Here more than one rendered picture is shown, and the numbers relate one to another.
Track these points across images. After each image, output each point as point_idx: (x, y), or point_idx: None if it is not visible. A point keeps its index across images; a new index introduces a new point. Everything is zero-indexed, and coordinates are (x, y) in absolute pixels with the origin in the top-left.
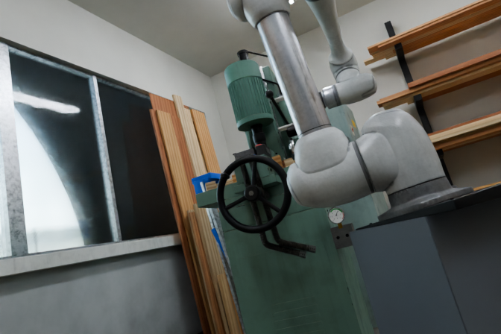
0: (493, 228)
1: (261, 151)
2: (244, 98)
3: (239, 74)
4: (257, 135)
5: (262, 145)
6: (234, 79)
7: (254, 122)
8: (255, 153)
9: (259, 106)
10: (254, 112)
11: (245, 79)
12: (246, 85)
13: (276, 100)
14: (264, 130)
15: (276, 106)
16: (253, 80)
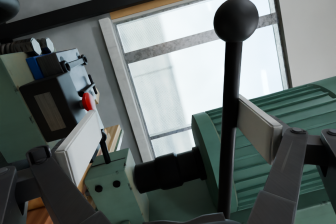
0: None
1: (41, 79)
2: (258, 103)
3: (333, 83)
4: (169, 156)
5: (55, 76)
6: (310, 83)
7: (196, 137)
8: (43, 65)
9: (245, 138)
10: (218, 125)
11: (324, 97)
12: (303, 98)
13: (241, 109)
14: (207, 204)
15: (222, 134)
16: (333, 118)
